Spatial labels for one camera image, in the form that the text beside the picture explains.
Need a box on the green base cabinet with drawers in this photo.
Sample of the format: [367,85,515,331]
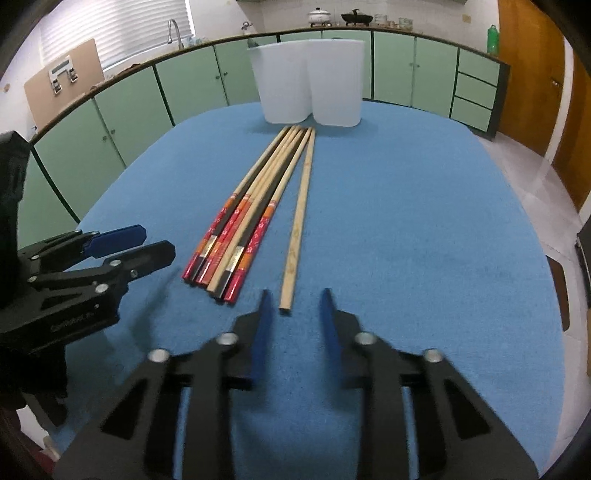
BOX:
[272,28,512,141]

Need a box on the blue tablecloth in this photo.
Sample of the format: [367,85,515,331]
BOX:
[44,102,566,480]

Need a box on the brown cardboard board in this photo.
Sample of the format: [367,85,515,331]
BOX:
[24,38,105,132]

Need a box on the plain wooden chopstick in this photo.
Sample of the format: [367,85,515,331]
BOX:
[206,126,302,294]
[279,127,317,315]

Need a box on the white window blind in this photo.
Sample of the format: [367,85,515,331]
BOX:
[39,0,192,70]

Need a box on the brown wooden door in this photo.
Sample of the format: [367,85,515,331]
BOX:
[496,0,566,160]
[553,44,591,210]

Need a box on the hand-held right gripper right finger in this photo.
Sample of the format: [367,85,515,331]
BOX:
[320,288,540,480]

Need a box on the grey white device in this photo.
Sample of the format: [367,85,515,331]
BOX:
[48,55,78,95]

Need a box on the white plastic utensil holder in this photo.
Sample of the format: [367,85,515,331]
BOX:
[246,39,365,126]

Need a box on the green base cabinet with sink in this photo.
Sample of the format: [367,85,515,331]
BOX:
[16,37,259,236]

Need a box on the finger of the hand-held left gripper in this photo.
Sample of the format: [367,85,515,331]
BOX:
[28,240,176,295]
[17,224,147,266]

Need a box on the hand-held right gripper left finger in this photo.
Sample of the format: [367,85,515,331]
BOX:
[54,289,273,480]

